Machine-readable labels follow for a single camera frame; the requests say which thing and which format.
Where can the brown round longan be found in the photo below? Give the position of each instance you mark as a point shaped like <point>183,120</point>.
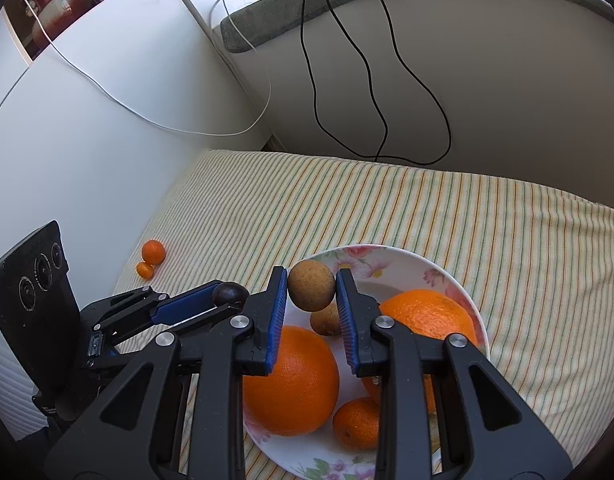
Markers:
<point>311,285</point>
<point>327,321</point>

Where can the striped bed sheet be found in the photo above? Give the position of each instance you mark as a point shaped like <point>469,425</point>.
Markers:
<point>487,220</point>

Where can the grey-green sill mat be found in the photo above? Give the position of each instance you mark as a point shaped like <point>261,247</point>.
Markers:
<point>267,20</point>

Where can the large orange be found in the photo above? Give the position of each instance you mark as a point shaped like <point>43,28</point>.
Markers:
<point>297,380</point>
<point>427,312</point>

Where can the small kumquat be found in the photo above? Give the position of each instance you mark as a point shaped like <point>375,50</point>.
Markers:
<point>145,270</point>

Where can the mandarin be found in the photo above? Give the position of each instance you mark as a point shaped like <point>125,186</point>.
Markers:
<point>354,425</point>
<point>153,252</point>

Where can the dark purple grape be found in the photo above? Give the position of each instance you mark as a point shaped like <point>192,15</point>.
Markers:
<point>230,292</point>

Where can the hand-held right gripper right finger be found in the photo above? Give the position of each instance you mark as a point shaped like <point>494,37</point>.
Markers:
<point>344,320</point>

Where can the white floral plate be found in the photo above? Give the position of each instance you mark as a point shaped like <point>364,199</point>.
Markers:
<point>387,282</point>

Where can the red round pot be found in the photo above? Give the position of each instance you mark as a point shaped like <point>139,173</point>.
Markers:
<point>57,15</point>

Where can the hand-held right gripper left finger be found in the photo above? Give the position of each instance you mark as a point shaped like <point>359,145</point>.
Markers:
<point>277,320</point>

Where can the white cabinet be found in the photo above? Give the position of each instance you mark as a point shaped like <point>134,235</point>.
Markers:
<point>112,60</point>

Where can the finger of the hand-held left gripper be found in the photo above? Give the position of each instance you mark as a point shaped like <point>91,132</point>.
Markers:
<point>187,302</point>
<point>187,321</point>

